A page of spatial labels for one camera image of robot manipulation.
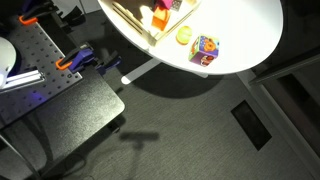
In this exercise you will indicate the orange block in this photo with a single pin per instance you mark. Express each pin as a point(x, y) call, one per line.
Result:
point(160, 19)

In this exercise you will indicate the black platform plate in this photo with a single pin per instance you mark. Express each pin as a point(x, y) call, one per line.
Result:
point(80, 110)

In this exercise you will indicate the perforated metal breadboard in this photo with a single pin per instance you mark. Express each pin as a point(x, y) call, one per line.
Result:
point(36, 56)

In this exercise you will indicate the colourful picture cube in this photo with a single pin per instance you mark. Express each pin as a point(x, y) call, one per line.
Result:
point(204, 50)

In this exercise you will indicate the silver aluminium extrusion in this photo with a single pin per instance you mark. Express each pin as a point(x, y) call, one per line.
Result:
point(23, 79)

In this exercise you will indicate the purple clamp with orange tip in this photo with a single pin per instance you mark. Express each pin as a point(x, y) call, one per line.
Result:
point(33, 13)
point(81, 58)

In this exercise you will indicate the dark floor vent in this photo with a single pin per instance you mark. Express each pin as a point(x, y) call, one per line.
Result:
point(251, 125)

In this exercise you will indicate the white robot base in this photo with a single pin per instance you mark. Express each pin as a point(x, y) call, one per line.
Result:
point(6, 60)

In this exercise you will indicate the wooden tray with slotted sides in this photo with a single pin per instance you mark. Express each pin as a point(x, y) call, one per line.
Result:
point(150, 37)

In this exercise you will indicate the light grey block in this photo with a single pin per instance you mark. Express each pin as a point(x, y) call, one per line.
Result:
point(176, 4)

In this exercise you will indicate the mulberry pink block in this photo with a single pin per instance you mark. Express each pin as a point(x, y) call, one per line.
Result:
point(164, 4)

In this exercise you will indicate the small yellow round fruit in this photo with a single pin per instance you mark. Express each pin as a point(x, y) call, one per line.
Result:
point(184, 35)

